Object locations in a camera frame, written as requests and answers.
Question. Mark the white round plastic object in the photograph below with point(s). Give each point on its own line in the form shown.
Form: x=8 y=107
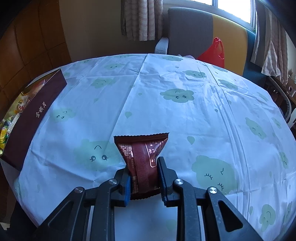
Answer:
x=286 y=109

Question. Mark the red plastic bag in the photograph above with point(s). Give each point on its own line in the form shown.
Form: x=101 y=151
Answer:
x=214 y=54

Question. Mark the wooden panelled cabinet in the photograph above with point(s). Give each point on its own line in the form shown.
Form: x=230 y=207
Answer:
x=34 y=34

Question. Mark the dark brown snack packet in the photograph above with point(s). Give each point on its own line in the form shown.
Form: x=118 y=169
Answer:
x=141 y=162

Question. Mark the white cloud print tablecloth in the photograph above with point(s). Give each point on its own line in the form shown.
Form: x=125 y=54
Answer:
x=185 y=120

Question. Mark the pink cloth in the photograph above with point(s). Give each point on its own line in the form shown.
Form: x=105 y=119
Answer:
x=190 y=57

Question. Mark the window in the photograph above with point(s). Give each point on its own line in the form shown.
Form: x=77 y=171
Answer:
x=233 y=10

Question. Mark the pink patterned curtain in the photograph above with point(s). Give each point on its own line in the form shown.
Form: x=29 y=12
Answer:
x=141 y=20
x=275 y=51

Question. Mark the brown cardboard box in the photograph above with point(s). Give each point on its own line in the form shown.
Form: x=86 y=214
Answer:
x=290 y=88

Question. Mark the grey yellow blue armchair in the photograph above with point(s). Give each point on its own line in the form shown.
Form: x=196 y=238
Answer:
x=189 y=30

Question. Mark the maroon gift box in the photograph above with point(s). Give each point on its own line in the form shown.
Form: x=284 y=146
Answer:
x=34 y=120

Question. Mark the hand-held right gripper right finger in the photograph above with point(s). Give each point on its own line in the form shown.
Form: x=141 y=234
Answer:
x=163 y=183

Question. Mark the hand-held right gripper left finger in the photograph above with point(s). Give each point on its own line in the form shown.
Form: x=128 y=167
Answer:
x=127 y=187

